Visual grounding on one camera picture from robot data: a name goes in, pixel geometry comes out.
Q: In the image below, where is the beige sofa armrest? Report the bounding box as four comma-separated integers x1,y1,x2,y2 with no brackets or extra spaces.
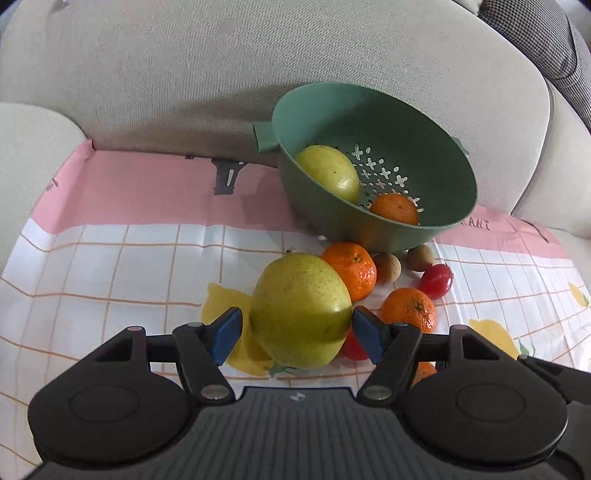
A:
0,102,93,273

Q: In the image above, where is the large yellow-green pear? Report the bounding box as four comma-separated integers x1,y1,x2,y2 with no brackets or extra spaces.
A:
249,253,354,369

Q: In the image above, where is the black and white checked pillow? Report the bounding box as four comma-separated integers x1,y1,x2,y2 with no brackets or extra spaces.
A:
478,0,591,134

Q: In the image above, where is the green colander bowl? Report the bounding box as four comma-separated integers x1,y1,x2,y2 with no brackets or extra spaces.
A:
252,82,478,254

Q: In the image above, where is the beige sofa back cushion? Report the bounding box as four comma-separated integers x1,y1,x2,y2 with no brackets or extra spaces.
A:
0,0,561,217

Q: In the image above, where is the pink and white printed cloth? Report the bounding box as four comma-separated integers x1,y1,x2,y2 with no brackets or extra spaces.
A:
0,141,591,480

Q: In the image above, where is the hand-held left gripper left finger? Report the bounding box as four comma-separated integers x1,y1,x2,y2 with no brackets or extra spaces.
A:
85,307,244,407

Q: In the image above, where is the orange tangerine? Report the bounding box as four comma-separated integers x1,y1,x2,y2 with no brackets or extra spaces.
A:
379,287,437,334
411,361,438,387
369,193,420,226
320,241,378,303

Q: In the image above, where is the red cherry tomato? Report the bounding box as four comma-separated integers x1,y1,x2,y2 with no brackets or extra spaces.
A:
339,325,370,361
418,263,454,300

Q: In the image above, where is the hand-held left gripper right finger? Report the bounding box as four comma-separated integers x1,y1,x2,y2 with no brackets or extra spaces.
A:
352,305,522,407

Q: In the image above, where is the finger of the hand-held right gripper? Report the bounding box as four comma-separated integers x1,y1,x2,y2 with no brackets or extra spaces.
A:
517,353,591,407

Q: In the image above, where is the brown longan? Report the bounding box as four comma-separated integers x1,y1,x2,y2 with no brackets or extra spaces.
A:
406,244,435,272
373,252,402,284

